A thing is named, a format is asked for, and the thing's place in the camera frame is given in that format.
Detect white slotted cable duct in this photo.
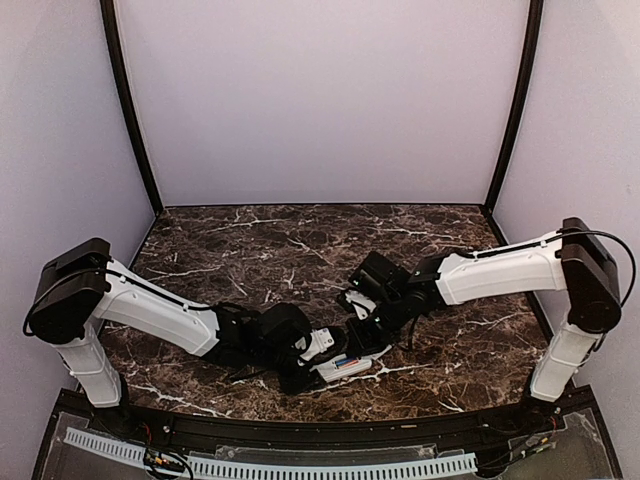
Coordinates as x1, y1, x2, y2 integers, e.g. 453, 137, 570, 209
63, 427, 478, 479

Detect black corner frame post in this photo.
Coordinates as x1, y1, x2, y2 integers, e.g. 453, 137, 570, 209
483, 0, 544, 216
99, 0, 164, 216

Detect black front table rail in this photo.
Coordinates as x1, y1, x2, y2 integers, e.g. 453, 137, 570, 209
84, 394, 566, 454

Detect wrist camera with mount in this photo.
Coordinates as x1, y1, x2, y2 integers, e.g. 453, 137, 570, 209
294, 326, 348, 366
337, 289, 377, 320

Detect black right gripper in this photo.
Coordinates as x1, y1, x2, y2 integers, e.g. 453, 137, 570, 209
345, 292, 410, 358

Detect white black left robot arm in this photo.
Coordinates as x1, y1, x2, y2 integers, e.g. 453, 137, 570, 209
23, 238, 332, 436

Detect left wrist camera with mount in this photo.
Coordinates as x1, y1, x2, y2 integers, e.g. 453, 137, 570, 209
294, 326, 348, 366

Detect black left corner frame post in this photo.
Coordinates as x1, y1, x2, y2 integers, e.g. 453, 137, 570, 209
99, 0, 164, 216

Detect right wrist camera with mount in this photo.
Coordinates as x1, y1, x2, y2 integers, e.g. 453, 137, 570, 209
337, 289, 377, 320

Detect white remote control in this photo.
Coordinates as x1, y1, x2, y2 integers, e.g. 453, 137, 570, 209
313, 354, 372, 383

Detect black right corner frame post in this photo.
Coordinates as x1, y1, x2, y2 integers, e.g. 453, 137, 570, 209
483, 0, 544, 216

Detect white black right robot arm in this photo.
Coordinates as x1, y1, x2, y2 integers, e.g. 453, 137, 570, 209
342, 217, 630, 434

